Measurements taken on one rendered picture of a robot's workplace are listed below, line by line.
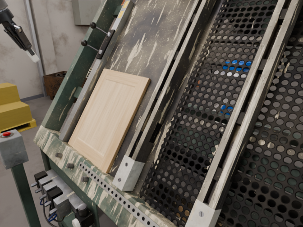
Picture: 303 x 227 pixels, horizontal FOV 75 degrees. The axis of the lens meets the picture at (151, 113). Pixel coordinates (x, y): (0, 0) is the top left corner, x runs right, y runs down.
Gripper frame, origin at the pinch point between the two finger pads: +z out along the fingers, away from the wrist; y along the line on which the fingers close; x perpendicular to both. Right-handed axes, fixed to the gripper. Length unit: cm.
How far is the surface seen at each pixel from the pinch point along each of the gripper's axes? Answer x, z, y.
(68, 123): 8.4, 40.0, -2.4
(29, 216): 61, 87, 24
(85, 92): -9.7, 30.5, -6.5
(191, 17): -41, 5, -64
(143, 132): 6, 29, -60
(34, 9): -202, 27, 359
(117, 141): 9, 39, -43
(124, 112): -4, 32, -41
